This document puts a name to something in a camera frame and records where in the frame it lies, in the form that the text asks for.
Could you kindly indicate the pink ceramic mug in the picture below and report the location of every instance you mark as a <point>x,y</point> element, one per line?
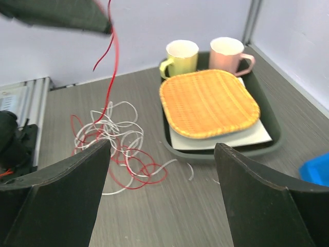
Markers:
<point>226,54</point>

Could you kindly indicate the yellow green ceramic mug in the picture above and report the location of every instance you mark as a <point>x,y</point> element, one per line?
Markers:
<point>182,56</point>

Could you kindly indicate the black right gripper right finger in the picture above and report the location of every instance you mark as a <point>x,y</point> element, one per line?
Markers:
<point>265,207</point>

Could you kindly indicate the blue three-compartment plastic bin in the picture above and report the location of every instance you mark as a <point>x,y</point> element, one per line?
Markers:
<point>316,170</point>

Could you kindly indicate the orange woven mat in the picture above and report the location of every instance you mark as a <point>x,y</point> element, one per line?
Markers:
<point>207,103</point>

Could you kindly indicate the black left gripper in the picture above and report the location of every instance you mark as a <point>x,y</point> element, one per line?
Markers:
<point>80,14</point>

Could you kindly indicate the aluminium frame post left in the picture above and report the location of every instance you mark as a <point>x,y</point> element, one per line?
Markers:
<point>251,21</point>

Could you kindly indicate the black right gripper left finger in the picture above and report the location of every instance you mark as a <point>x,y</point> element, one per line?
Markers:
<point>56,205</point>

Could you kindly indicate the white paper sheet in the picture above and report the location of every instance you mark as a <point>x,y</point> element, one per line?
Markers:
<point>256,134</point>

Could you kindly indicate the slotted cable duct rail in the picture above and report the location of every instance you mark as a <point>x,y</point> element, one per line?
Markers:
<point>11,99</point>

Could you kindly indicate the dark green plastic tray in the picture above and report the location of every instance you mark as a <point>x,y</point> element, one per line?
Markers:
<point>267,117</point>

